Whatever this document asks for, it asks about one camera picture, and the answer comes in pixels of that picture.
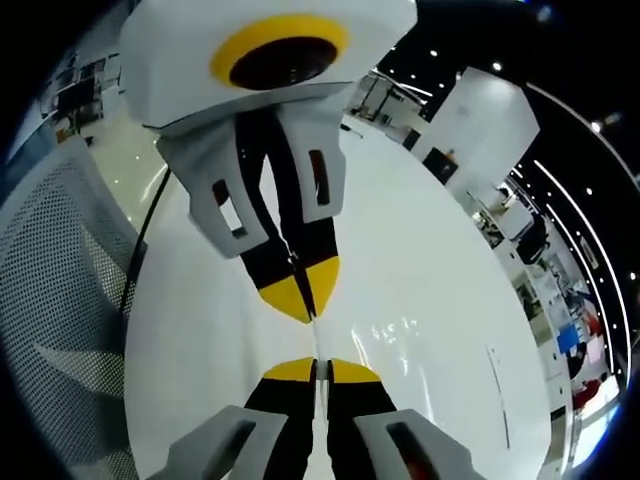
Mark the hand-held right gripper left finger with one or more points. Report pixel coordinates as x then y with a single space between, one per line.
270 430

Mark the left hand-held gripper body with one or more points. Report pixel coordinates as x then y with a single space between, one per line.
175 65

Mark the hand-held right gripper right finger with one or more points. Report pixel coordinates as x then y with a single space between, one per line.
365 400

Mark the clear food packaging bag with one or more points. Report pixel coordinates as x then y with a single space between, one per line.
385 332

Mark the flat white strip plate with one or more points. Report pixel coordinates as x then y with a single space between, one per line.
499 400

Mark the white square column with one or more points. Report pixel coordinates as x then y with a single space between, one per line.
480 120

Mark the grey mesh office chair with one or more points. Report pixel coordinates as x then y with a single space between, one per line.
50 300

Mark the curved ceiling light strip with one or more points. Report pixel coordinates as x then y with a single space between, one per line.
600 250

